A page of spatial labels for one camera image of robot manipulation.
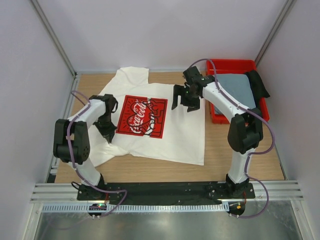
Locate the slotted cable duct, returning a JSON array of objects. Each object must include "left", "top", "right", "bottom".
[{"left": 41, "top": 202, "right": 229, "bottom": 214}]

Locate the left aluminium frame post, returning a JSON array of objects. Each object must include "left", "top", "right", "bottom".
[{"left": 29, "top": 0, "right": 77, "bottom": 79}]

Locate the red plastic bin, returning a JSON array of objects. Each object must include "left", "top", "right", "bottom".
[{"left": 206, "top": 58, "right": 271, "bottom": 125}]

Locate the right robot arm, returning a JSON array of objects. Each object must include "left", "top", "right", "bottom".
[{"left": 171, "top": 66, "right": 263, "bottom": 198}]

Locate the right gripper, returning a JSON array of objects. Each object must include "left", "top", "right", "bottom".
[{"left": 171, "top": 84, "right": 200, "bottom": 113}]

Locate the aluminium frame post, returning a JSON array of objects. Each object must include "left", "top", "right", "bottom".
[
  {"left": 29, "top": 0, "right": 77, "bottom": 79},
  {"left": 254, "top": 0, "right": 297, "bottom": 67}
]

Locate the white t shirt red print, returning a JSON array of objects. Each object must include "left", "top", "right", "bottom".
[{"left": 88, "top": 66, "right": 205, "bottom": 167}]

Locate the black t shirt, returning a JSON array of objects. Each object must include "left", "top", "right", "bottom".
[{"left": 244, "top": 70, "right": 270, "bottom": 122}]

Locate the right aluminium frame post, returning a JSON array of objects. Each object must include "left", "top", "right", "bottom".
[{"left": 254, "top": 0, "right": 297, "bottom": 67}]

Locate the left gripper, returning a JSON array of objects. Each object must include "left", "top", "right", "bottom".
[{"left": 93, "top": 113, "right": 118, "bottom": 144}]

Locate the grey folded t shirt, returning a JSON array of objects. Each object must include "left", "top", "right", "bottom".
[{"left": 217, "top": 73, "right": 256, "bottom": 109}]

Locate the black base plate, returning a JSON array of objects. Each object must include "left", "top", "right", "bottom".
[{"left": 71, "top": 181, "right": 256, "bottom": 206}]

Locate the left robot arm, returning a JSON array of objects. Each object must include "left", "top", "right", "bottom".
[{"left": 53, "top": 94, "right": 118, "bottom": 200}]

